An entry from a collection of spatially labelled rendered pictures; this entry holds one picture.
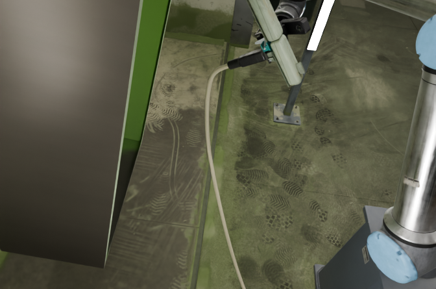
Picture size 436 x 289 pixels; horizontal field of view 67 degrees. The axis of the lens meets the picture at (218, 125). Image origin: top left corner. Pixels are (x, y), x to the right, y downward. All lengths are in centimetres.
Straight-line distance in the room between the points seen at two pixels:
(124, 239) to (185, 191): 42
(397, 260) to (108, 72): 88
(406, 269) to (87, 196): 85
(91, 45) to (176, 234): 142
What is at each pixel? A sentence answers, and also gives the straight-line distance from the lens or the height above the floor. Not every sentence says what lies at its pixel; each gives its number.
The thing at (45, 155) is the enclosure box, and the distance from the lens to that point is 78.
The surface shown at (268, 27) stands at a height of 124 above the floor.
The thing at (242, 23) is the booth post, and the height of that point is 25.
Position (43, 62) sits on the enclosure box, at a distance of 58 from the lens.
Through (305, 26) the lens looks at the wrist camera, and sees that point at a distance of 107.
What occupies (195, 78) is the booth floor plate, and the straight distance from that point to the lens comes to 263.
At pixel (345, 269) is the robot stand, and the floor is 35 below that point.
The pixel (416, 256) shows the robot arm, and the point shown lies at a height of 89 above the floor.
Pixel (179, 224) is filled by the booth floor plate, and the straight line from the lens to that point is 185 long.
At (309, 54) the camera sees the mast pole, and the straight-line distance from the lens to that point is 217.
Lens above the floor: 172
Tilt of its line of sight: 47 degrees down
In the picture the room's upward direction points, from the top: 8 degrees clockwise
